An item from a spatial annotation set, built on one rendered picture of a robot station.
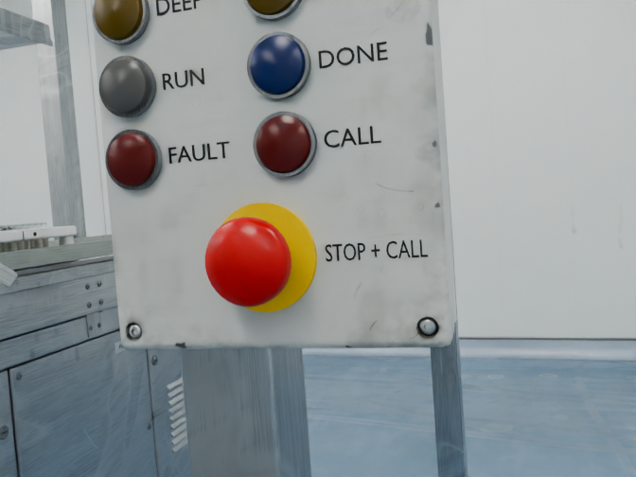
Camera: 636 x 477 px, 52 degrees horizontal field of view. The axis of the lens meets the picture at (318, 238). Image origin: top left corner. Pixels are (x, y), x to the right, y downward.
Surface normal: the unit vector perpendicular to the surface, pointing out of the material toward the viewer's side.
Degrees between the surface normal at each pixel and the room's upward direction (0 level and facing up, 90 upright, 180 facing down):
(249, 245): 86
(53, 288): 90
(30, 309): 90
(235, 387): 90
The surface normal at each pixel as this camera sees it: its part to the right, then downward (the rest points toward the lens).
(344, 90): -0.29, 0.07
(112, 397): 0.95, -0.06
